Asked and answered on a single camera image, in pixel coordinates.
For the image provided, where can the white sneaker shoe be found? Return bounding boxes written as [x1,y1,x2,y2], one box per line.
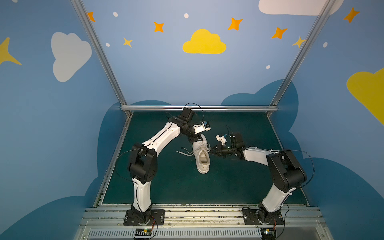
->
[193,134,210,174]

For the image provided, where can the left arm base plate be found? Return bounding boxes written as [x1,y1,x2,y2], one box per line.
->
[123,208,165,226]

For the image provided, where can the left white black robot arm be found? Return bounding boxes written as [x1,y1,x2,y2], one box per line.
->
[124,107,211,225]

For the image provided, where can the green table mat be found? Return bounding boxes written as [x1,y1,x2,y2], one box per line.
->
[98,111,310,208]

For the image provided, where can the horizontal aluminium frame bar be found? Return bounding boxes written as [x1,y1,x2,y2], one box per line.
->
[121,104,278,112]

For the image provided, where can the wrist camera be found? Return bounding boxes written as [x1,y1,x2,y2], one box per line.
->
[193,121,211,134]
[215,134,228,146]

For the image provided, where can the aluminium frame post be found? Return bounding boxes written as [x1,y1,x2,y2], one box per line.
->
[267,0,337,118]
[71,0,127,107]

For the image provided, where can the aluminium rail base frame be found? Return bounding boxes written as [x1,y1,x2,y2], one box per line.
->
[74,205,333,240]

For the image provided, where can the left aluminium frame post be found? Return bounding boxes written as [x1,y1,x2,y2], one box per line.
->
[71,0,127,107]

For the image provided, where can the right green circuit board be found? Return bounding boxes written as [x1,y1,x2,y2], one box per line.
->
[261,228,277,240]

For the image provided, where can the left green circuit board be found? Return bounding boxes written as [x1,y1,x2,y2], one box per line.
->
[133,228,153,240]

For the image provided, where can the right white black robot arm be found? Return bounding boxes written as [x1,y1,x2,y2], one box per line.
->
[211,133,309,225]

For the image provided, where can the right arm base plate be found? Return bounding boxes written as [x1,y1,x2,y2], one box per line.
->
[242,207,285,225]

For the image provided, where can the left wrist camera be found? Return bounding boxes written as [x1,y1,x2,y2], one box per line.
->
[193,121,211,134]

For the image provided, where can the green circuit board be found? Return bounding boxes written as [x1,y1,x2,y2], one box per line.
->
[261,228,277,240]
[133,228,153,240]

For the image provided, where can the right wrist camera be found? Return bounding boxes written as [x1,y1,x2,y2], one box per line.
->
[215,134,228,146]

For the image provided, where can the right aluminium frame post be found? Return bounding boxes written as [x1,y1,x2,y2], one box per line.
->
[267,0,337,118]

